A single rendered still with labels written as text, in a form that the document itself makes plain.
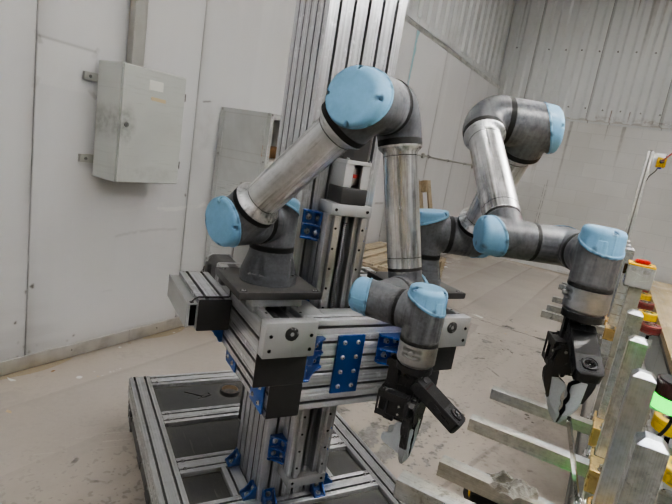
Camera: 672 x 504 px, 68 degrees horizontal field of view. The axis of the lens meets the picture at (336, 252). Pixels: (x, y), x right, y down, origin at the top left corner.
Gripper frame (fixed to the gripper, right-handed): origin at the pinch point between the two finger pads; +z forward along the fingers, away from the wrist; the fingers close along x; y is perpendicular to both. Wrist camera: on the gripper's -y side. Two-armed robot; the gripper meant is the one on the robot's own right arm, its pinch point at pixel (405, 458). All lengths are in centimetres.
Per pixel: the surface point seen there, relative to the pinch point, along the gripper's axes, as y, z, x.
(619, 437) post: -33.8, -18.8, -2.2
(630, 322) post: -34, -27, -52
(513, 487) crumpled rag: -20.3, -4.3, 0.9
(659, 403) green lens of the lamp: -37.5, -26.8, -1.7
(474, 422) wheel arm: -7.8, -1.0, -23.5
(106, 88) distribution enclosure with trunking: 214, -69, -84
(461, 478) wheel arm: -11.5, -2.0, 1.5
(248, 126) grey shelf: 193, -62, -174
